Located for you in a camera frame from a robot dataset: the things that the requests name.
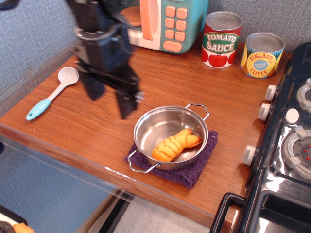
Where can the orange plush item at corner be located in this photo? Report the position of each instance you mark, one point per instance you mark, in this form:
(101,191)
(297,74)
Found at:
(22,228)

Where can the orange plush toy fish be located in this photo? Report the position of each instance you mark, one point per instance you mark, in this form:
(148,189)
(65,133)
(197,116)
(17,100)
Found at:
(171,147)

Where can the white stove knob top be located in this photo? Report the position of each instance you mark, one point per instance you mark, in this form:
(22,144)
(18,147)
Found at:
(270,92)

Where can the tomato sauce can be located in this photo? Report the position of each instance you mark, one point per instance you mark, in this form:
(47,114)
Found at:
(220,39)

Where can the white stove knob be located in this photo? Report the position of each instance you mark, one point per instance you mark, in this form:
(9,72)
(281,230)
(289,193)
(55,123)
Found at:
(270,92)
(264,111)
(249,155)

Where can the white ladle with teal handle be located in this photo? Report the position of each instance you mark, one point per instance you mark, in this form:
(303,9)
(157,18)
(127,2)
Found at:
(67,76)

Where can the stainless steel pot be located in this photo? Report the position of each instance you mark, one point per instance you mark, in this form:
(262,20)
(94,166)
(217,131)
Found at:
(162,122)

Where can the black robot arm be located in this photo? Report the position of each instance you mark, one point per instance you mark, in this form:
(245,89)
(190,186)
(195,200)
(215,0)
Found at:
(97,15)

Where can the pineapple slices can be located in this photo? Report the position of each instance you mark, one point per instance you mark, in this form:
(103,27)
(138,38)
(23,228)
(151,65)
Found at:
(261,55)

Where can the teal and pink toy microwave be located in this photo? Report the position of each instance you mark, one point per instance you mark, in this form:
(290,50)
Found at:
(165,25)

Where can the black oven door handle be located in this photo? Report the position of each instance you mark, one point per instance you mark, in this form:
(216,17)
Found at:
(229,199)

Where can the white stove knob bottom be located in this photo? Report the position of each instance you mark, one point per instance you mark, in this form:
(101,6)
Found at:
(249,155)

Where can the white round stove button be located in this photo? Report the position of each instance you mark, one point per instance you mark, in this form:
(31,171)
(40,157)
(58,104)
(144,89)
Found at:
(292,116)

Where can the grey stove burner front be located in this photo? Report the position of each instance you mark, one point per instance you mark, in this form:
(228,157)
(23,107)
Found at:
(296,150)

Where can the purple knitted cloth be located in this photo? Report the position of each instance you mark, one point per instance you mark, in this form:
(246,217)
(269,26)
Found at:
(187,176)

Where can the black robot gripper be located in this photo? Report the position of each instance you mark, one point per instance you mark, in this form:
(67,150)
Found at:
(103,59)

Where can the black toy stove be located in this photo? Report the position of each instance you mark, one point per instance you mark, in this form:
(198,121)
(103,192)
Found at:
(278,200)

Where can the grey stove burner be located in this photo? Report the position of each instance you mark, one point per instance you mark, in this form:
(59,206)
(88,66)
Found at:
(296,150)
(304,104)

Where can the grey stove burner back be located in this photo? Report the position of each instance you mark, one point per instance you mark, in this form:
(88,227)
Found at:
(304,104)

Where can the white stove knob middle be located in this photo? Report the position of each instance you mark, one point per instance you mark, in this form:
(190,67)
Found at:
(264,111)

